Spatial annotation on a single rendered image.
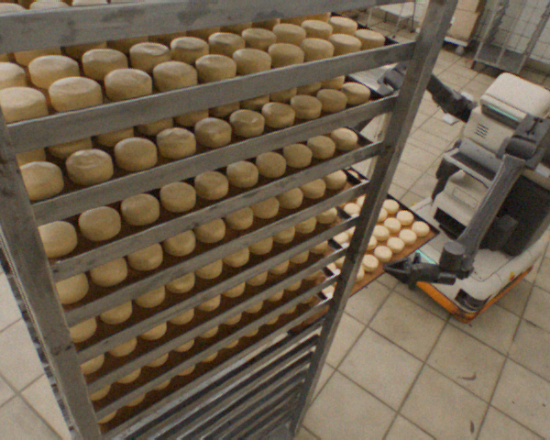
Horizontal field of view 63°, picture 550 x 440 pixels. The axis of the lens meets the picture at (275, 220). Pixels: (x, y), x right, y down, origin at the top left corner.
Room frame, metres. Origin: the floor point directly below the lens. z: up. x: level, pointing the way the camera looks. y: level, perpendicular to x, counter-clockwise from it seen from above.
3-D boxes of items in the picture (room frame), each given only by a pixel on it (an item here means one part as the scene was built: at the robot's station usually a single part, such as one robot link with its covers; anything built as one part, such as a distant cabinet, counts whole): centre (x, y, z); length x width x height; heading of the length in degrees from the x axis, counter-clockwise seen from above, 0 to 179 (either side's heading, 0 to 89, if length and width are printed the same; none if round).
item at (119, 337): (0.53, 0.05, 1.14); 0.64 x 0.03 x 0.03; 135
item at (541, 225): (1.91, -1.07, 0.59); 0.55 x 0.34 x 0.83; 45
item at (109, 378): (0.53, 0.05, 1.05); 0.64 x 0.03 x 0.03; 135
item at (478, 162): (1.64, -0.79, 0.75); 0.28 x 0.16 x 0.22; 45
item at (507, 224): (1.69, -0.93, 0.44); 0.28 x 0.27 x 0.25; 45
